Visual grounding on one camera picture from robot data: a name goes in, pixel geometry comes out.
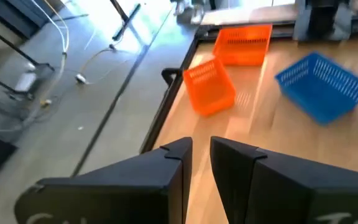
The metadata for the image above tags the black floor stand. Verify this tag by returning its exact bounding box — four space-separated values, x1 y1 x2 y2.
110 0 142 42

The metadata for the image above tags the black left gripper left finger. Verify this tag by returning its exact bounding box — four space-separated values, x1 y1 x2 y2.
13 136 194 224

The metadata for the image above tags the black aluminium table frame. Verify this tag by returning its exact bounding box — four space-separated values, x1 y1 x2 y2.
139 24 358 155

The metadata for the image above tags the white power adapter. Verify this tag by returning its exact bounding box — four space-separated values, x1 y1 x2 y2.
13 70 39 93

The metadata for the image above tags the blue plastic basket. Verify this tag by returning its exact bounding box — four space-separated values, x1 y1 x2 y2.
273 51 358 126

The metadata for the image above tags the orange plastic basket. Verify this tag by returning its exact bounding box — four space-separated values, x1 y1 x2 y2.
181 57 237 118
212 23 273 67

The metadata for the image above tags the thin pale floor cable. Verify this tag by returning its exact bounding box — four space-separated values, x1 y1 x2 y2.
75 43 130 86

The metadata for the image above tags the person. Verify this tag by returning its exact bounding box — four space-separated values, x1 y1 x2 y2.
172 0 206 25

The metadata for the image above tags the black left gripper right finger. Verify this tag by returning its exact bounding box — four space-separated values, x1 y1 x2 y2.
209 135 358 224

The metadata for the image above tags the thick white floor cable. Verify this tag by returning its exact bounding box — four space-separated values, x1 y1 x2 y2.
29 0 71 106

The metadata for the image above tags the black desk frame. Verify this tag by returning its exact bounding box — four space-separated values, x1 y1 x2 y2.
0 18 56 102

